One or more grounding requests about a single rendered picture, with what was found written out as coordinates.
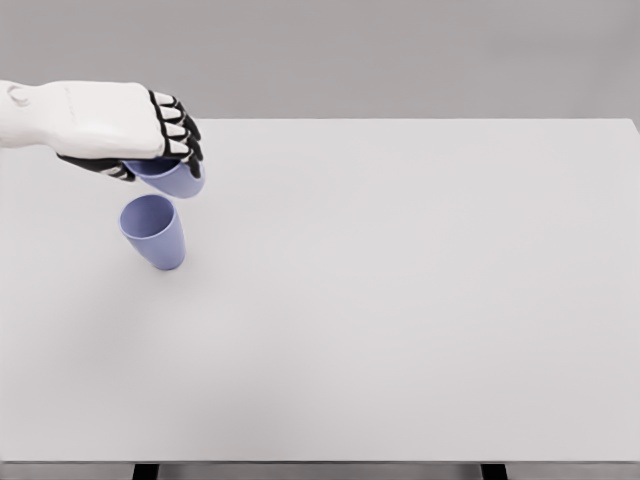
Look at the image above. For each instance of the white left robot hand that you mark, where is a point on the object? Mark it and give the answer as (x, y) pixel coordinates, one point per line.
(110, 120)

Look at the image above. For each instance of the lavender plastic cup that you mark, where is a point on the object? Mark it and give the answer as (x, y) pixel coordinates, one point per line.
(172, 182)
(152, 235)

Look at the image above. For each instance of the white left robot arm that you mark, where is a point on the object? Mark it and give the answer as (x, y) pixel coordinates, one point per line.
(20, 112)

